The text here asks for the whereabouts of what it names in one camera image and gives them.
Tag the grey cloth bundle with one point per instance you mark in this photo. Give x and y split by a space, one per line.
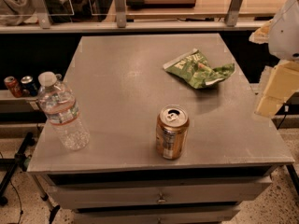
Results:
16 12

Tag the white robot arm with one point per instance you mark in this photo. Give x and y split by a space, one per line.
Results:
283 40

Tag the right metal bracket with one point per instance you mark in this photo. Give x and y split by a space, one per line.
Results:
233 13

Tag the green jalapeno chip bag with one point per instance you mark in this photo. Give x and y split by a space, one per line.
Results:
193 67

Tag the blue soda can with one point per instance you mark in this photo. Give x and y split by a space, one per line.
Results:
30 85

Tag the left metal bracket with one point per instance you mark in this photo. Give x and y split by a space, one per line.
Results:
42 13

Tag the red soda can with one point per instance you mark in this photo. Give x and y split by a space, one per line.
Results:
13 85

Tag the black tripod stand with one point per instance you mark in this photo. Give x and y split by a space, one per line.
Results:
9 166

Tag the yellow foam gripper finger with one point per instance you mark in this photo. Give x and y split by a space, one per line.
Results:
278 84
261 35

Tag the metal bracket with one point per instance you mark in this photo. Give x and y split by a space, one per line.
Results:
42 13
233 13
120 13

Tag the middle metal bracket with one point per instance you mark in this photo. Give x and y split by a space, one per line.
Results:
120 13

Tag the upper drawer handle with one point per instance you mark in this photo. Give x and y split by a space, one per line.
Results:
161 199

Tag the clear plastic water bottle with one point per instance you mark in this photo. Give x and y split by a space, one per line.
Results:
60 106

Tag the gold soda can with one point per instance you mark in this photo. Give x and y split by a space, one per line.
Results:
171 131

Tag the grey drawer cabinet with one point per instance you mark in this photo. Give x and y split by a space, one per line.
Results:
121 88

